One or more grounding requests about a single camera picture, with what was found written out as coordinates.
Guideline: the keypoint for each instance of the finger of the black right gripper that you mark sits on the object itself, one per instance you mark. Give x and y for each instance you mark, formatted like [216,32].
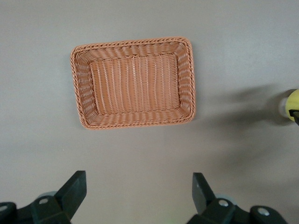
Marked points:
[295,116]

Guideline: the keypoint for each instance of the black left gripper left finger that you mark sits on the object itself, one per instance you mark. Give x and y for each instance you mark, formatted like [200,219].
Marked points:
[70,198]

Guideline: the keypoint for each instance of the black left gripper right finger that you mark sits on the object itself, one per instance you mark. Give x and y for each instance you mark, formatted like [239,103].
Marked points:
[205,203]

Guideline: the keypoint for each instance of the yellow tape roll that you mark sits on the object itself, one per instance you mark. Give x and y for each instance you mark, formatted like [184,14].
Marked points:
[293,100]

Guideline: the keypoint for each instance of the brown wicker basket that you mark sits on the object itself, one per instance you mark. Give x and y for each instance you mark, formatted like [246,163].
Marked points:
[133,81]

